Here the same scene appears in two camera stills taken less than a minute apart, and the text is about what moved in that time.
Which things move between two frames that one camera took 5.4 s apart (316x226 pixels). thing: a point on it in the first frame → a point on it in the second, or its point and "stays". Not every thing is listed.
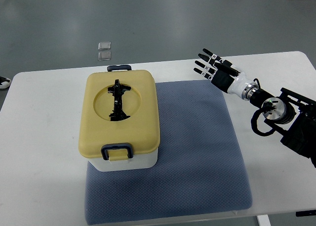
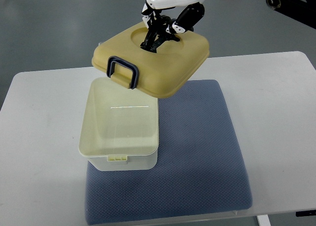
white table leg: [263, 220] stays
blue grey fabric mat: [199, 169] stays
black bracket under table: [305, 213] stays
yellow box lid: [120, 107] → [158, 74]
